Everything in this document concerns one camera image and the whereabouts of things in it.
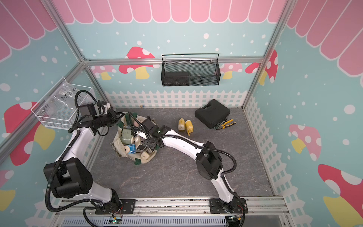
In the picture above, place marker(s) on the green pencil sharpener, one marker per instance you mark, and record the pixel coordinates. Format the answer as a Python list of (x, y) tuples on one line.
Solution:
[(127, 137)]

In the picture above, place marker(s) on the black plastic tool case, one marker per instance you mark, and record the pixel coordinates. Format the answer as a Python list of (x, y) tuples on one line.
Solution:
[(212, 114)]

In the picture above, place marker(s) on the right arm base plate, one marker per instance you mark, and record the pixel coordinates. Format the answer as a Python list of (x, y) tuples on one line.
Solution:
[(236, 206)]

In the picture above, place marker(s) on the white wire basket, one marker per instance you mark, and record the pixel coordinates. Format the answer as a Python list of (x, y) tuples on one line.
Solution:
[(40, 107)]

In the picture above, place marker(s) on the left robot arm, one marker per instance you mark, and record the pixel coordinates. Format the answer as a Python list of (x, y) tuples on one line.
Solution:
[(69, 181)]

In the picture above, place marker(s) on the black wire mesh basket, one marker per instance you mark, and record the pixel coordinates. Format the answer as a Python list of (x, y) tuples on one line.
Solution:
[(190, 70)]

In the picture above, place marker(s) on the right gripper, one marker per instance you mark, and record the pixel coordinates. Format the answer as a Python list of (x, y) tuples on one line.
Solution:
[(148, 143)]

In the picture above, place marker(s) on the blue pencil sharpener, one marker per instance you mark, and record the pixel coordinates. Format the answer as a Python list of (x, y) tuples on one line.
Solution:
[(130, 149)]

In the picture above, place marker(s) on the cream pencil sharpener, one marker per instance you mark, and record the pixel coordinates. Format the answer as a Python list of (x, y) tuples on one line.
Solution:
[(147, 155)]

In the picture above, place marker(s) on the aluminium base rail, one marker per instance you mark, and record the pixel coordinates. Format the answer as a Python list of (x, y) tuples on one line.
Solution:
[(194, 212)]

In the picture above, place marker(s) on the clear plastic bag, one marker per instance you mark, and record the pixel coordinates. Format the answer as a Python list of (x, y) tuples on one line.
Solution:
[(61, 104)]

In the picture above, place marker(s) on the yellow handled pliers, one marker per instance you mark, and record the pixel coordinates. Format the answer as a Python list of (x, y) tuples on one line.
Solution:
[(225, 124)]

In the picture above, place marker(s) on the beige canvas tote bag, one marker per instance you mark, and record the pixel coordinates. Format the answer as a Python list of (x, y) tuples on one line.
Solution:
[(133, 142)]

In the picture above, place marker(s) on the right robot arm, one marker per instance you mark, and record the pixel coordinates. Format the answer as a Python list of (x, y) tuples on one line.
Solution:
[(212, 164)]

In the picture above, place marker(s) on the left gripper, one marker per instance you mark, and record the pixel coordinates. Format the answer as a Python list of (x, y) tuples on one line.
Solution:
[(112, 114)]

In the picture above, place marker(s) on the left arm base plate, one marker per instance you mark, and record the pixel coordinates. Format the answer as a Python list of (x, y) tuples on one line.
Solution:
[(124, 207)]

